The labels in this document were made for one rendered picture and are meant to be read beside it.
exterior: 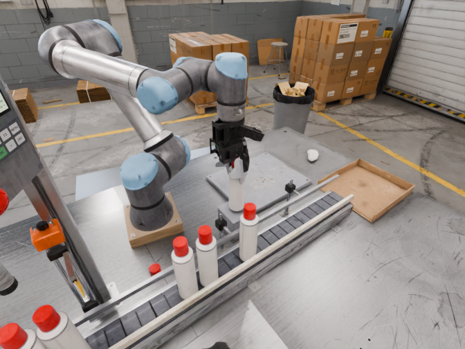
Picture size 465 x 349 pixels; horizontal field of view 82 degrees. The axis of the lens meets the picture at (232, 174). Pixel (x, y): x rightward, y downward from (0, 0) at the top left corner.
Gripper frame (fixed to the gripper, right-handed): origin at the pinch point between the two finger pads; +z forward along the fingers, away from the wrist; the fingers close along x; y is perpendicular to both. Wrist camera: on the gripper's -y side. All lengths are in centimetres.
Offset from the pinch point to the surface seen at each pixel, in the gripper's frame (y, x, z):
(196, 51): -135, -266, 24
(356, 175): -64, 8, 23
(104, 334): 48, 13, 19
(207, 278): 22.3, 17.3, 14.0
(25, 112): 67, -376, 93
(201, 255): 22.9, 16.6, 4.7
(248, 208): 7.9, 15.4, -2.0
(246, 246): 9.0, 16.9, 10.8
